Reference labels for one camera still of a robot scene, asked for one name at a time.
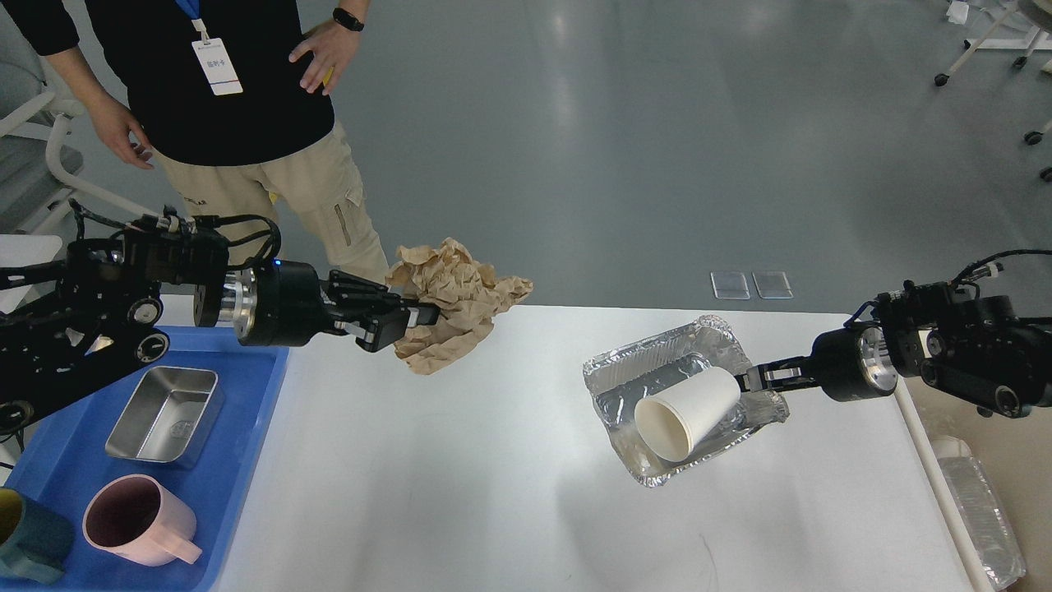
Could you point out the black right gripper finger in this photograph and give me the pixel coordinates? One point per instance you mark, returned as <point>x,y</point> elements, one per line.
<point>785,375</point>

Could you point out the beige plastic bin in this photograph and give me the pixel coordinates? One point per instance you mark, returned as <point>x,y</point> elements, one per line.
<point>1016,455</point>

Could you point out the clear floor plate right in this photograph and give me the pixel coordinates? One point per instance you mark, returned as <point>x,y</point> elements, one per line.
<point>772,285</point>

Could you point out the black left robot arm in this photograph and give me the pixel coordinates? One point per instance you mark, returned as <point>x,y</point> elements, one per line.
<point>99,324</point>

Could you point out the white paper cup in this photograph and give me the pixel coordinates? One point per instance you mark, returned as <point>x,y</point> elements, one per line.
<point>673,422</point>

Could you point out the clear floor plate left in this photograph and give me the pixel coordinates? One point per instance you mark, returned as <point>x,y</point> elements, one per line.
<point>730,286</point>

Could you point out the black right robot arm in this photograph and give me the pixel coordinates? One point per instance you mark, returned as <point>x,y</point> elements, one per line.
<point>959,342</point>

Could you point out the pink ribbed mug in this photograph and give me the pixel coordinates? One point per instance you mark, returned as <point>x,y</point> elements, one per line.
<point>138,519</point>

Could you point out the stainless steel rectangular container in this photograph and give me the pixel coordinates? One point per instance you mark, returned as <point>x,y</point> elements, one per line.
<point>168,418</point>

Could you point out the white side table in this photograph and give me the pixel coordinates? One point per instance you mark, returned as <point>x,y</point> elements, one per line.
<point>24,250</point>

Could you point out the white wheeled furniture frame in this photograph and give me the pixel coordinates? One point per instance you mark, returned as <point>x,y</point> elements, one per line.
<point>979,119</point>

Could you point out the teal mug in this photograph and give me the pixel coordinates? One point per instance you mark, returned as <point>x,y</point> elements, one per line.
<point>35,541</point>

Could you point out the clear floor plate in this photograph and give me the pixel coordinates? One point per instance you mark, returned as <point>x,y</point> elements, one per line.
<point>772,285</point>
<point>730,286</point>

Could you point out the brown paper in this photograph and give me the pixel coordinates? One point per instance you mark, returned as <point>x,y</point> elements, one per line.
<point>469,294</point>

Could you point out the person in black shirt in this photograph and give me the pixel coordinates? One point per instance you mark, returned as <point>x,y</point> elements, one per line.
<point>232,99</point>

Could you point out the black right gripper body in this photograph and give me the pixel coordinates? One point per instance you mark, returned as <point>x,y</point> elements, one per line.
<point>853,363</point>

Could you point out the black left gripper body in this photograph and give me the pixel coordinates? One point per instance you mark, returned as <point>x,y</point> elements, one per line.
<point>276,304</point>

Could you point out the blue plastic tray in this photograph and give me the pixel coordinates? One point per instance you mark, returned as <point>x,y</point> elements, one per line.
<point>65,463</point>

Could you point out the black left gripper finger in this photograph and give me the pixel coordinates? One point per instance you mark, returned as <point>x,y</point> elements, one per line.
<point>351,292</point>
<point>373,331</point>

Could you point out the aluminium foil tray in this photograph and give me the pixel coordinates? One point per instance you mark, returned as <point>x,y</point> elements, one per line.
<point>620,378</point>

